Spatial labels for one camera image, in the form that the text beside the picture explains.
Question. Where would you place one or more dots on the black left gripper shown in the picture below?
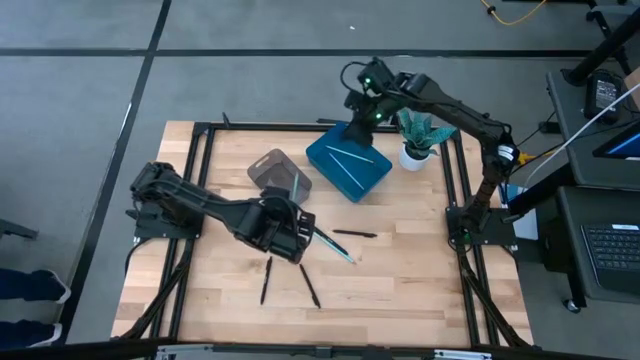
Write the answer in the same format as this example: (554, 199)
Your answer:
(275, 230)

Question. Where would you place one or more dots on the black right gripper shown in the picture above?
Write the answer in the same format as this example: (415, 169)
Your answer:
(377, 114)

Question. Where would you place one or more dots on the light blue pencil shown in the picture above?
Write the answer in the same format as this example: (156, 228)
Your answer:
(346, 171)

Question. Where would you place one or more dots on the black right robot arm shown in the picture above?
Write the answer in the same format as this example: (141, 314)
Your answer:
(450, 107)

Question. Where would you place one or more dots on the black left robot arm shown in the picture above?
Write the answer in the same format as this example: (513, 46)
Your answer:
(200, 200)

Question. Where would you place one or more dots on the blue plastic bin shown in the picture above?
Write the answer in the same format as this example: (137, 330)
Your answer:
(370, 172)

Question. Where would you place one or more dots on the snake plant in white pot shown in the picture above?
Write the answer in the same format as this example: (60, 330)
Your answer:
(412, 159)

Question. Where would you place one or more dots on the clear grey plastic bin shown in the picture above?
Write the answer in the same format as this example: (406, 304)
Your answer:
(272, 172)

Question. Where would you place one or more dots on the yellow plug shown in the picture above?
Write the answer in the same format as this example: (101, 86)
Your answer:
(524, 158)

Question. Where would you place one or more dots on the black desk beam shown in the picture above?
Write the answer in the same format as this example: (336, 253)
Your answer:
(540, 192)

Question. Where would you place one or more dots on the white box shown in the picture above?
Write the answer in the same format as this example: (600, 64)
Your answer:
(527, 227)

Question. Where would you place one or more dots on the grey desk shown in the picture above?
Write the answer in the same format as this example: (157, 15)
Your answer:
(565, 100)
(570, 260)

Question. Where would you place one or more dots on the thick black pole stand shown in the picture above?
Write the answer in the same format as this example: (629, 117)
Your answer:
(600, 52)

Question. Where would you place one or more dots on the tablet with blue screen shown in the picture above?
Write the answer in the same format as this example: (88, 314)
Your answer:
(625, 145)

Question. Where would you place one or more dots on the thin black pole stand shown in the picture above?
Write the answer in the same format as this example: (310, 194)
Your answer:
(602, 15)

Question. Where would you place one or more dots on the black caster wheel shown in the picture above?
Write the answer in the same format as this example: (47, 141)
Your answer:
(572, 306)

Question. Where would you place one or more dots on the brown cardboard box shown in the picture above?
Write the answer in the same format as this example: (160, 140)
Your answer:
(635, 85)

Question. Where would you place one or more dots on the person's leg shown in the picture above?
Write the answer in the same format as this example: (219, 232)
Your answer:
(30, 285)
(25, 334)

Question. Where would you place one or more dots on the black keyboard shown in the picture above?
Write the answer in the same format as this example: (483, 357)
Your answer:
(615, 255)

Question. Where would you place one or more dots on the black chair base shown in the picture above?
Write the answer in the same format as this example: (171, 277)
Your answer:
(15, 230)

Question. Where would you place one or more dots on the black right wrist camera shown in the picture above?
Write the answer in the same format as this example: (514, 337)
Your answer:
(356, 102)

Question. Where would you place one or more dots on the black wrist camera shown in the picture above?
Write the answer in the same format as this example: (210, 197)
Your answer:
(356, 102)
(277, 195)

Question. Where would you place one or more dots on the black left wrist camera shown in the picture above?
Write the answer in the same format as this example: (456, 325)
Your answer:
(277, 195)

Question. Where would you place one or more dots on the black aluminium table frame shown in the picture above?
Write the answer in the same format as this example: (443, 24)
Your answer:
(250, 126)

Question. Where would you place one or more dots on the black front rail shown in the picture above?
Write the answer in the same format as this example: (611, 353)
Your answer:
(75, 352)

